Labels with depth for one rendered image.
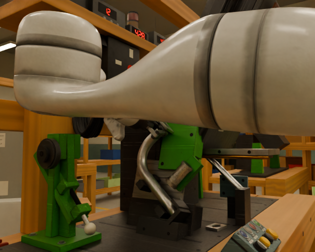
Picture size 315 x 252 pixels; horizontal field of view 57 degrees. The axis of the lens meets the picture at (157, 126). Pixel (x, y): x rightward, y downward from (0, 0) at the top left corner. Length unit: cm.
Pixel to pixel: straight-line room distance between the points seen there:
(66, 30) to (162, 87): 13
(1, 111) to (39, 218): 33
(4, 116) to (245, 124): 82
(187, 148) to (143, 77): 63
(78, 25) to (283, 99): 21
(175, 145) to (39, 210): 43
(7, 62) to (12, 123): 1134
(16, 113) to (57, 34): 68
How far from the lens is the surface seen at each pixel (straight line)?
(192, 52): 21
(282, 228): 96
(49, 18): 32
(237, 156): 92
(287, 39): 20
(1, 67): 1213
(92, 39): 33
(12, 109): 97
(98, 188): 625
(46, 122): 92
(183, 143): 86
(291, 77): 19
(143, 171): 87
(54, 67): 31
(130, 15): 138
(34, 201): 94
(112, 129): 77
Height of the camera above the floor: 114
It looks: 4 degrees up
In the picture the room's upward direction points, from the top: straight up
